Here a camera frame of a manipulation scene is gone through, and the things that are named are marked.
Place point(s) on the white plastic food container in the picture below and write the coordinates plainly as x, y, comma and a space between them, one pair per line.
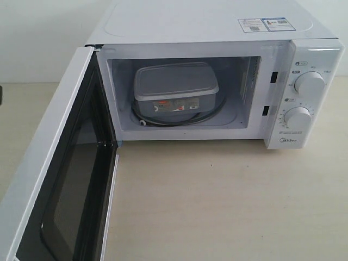
173, 81

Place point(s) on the white microwave door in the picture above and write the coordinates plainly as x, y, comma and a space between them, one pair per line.
57, 203

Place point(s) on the white microwave oven body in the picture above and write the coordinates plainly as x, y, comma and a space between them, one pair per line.
255, 71

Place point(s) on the lower white timer knob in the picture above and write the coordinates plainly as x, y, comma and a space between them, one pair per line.
298, 118

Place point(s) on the upper white power knob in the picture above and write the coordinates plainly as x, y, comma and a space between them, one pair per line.
309, 83

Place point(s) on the blue white warning sticker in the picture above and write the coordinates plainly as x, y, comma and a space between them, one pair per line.
274, 24

